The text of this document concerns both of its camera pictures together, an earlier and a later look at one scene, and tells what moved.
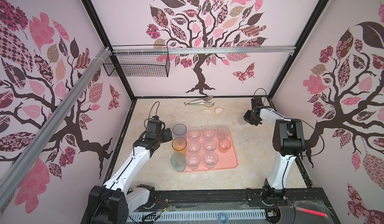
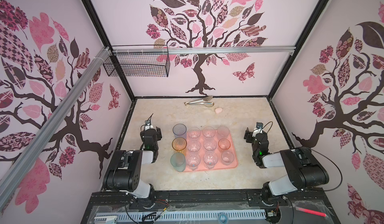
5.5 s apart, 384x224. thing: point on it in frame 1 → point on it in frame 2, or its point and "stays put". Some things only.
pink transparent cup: [224, 145] stays put
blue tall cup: [179, 130] stays put
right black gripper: [246, 116] → [249, 135]
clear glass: [209, 144] stays put
